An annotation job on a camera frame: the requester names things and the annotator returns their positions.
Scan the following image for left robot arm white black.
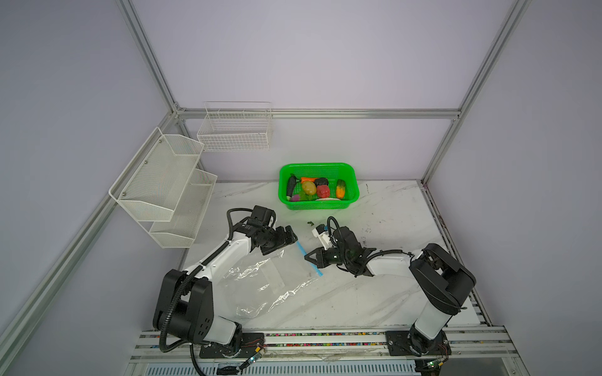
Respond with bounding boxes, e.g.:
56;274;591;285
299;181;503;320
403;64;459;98
153;217;298;356

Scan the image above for green plastic basket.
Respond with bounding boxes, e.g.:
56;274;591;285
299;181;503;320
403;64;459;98
278;163;360;210

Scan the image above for orange yellow toy corn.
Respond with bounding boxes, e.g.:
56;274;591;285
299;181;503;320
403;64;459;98
335;180;346;200

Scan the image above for clear zip top bag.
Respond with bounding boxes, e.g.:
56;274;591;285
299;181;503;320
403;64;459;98
213;243;323;323

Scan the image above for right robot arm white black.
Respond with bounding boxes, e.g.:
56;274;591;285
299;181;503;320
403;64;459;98
304;224;476;357

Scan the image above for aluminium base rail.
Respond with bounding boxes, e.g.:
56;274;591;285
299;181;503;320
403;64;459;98
125;326;529;375

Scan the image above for yellow toy potato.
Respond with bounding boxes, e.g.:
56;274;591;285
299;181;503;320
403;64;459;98
301;180;317;196

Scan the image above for white mesh two-tier shelf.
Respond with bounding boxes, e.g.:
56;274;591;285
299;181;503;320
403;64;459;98
109;128;217;249

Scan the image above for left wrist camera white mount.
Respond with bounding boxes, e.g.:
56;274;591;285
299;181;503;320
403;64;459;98
247;205;277;228

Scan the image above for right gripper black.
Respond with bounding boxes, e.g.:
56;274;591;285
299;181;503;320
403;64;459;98
303;245;351;269

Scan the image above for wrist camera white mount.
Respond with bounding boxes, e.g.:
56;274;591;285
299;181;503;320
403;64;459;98
312;224;332;249
247;205;277;228

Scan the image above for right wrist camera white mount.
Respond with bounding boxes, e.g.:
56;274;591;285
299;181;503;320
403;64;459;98
312;224;332;249

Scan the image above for black toy avocado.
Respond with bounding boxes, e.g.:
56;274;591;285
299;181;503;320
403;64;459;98
314;178;329;186

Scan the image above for dark toy eggplant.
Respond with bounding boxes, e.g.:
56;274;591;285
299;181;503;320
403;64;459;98
285;174;299;200

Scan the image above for black corrugated cable hose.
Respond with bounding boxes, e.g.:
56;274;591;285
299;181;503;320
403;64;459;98
157;207;255;376

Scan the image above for white wire wall basket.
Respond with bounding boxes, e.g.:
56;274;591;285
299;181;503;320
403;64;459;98
197;101;273;152

